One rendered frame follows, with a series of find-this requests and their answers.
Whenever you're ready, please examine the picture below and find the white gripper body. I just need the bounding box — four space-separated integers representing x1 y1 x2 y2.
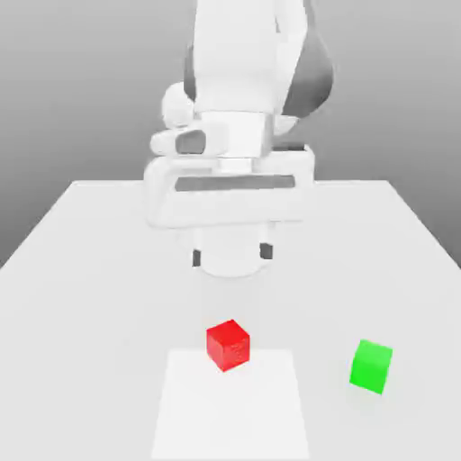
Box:
142 144 317 231

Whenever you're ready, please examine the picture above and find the small red cube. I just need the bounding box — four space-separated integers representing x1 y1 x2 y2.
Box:
205 318 251 374

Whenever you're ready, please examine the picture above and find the small green cube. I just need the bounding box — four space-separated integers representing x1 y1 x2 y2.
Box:
348 338 394 396

